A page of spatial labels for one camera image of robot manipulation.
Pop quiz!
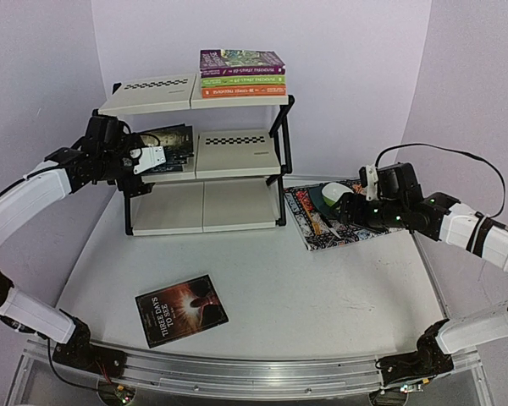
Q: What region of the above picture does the dark blue Nineteen Eighty-Four book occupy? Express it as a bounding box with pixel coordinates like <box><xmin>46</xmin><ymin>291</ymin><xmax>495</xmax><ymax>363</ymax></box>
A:
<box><xmin>166</xmin><ymin>154</ymin><xmax>195</xmax><ymax>166</ymax></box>

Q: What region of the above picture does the orange 78-Storey Treehouse book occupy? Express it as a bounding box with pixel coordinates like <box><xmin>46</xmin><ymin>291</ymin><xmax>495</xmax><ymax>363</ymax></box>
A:
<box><xmin>201</xmin><ymin>85</ymin><xmax>287</xmax><ymax>98</ymax></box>

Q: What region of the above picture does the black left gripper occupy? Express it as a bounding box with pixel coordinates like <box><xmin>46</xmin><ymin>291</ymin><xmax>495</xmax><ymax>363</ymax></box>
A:
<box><xmin>102</xmin><ymin>132</ymin><xmax>157</xmax><ymax>199</ymax></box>

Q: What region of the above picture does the teal plate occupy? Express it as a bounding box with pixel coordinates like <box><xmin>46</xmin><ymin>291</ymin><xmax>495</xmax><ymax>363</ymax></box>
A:
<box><xmin>308</xmin><ymin>184</ymin><xmax>340</xmax><ymax>220</ymax></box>

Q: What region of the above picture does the beige three-tier shelf rack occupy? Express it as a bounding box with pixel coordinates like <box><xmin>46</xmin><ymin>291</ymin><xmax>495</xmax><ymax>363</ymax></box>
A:
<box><xmin>97</xmin><ymin>74</ymin><xmax>295</xmax><ymax>237</ymax></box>

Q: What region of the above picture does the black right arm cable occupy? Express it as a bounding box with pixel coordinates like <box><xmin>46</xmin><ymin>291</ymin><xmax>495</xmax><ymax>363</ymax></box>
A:
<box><xmin>374</xmin><ymin>143</ymin><xmax>507</xmax><ymax>219</ymax></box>

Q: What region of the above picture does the green Alice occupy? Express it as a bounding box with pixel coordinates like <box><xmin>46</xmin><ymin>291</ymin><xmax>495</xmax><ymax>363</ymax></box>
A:
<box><xmin>140</xmin><ymin>124</ymin><xmax>194</xmax><ymax>156</ymax></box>

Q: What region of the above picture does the dark red black book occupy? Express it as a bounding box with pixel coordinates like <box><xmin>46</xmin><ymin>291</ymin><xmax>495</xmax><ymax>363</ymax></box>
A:
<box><xmin>135</xmin><ymin>274</ymin><xmax>229</xmax><ymax>348</ymax></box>

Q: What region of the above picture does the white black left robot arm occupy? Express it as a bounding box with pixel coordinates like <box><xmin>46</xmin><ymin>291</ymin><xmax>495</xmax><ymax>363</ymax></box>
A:
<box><xmin>0</xmin><ymin>114</ymin><xmax>166</xmax><ymax>376</ymax></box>

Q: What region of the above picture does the floral Little Women book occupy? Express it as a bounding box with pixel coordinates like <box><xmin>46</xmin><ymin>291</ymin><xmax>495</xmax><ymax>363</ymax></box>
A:
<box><xmin>146</xmin><ymin>163</ymin><xmax>185</xmax><ymax>173</ymax></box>

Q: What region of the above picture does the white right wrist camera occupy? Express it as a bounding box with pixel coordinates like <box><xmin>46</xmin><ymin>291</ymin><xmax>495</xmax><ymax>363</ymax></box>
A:
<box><xmin>359</xmin><ymin>165</ymin><xmax>379</xmax><ymax>201</ymax></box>

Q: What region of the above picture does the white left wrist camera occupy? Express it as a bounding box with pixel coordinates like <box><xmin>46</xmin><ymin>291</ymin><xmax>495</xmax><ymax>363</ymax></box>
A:
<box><xmin>130</xmin><ymin>146</ymin><xmax>166</xmax><ymax>174</ymax></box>

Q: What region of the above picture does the purple 117-Storey Treehouse book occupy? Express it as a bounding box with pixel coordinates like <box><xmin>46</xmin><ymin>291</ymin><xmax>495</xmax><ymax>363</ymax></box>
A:
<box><xmin>199</xmin><ymin>49</ymin><xmax>285</xmax><ymax>78</ymax></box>

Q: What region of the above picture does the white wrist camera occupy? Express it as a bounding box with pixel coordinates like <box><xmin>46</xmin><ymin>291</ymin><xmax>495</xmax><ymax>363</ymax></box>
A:
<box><xmin>130</xmin><ymin>146</ymin><xmax>166</xmax><ymax>174</ymax></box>
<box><xmin>359</xmin><ymin>165</ymin><xmax>379</xmax><ymax>201</ymax></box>

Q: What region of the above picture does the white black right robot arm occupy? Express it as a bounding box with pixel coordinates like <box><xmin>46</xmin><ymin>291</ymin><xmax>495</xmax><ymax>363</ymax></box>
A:
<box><xmin>323</xmin><ymin>163</ymin><xmax>508</xmax><ymax>384</ymax></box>

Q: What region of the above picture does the patterned fabric placemat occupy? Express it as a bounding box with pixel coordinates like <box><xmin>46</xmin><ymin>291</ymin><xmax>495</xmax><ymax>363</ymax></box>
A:
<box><xmin>284</xmin><ymin>182</ymin><xmax>398</xmax><ymax>251</ymax></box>

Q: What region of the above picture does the green white bowl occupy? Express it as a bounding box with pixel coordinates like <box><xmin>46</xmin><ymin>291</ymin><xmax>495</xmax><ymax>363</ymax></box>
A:
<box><xmin>322</xmin><ymin>182</ymin><xmax>354</xmax><ymax>207</ymax></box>

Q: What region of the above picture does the green 65-Storey Treehouse book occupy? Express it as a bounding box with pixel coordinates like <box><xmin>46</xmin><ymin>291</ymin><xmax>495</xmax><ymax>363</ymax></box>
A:
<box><xmin>201</xmin><ymin>74</ymin><xmax>286</xmax><ymax>88</ymax></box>

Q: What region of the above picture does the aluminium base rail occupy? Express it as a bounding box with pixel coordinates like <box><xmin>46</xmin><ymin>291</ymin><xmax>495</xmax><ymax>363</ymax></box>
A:
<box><xmin>5</xmin><ymin>337</ymin><xmax>494</xmax><ymax>405</ymax></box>

